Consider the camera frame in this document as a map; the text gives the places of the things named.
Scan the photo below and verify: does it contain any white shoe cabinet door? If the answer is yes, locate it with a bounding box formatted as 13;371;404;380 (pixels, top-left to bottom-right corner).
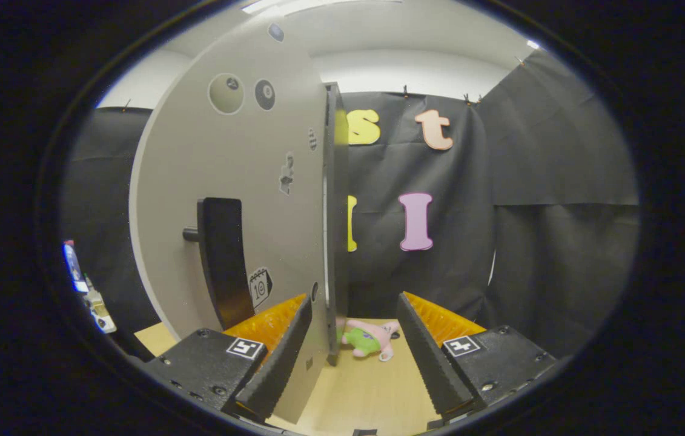
129;18;331;424

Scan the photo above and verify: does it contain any blue red printed packet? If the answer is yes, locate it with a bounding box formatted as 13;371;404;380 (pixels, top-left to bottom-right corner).
64;241;89;294

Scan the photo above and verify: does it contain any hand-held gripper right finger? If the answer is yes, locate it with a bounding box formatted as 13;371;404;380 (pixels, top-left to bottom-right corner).
395;292;561;421

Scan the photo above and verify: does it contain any black backdrop cloth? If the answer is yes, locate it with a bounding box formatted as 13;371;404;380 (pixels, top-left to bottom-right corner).
61;48;640;358

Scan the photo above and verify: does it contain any dark grey shoe cabinet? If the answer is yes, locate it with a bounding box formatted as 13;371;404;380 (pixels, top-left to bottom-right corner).
323;82;350;367

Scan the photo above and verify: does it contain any pink green plush toy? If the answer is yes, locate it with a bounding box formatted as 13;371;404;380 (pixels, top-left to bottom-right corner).
336;318;402;363

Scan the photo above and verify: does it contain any black door handle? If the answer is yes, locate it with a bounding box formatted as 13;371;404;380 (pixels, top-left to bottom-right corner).
182;197;256;331

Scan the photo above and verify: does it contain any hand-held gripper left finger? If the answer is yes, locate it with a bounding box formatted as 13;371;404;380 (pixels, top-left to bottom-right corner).
139;294;314;423

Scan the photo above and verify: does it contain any long ceiling light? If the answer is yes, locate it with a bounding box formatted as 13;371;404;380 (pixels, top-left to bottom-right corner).
239;0;403;16

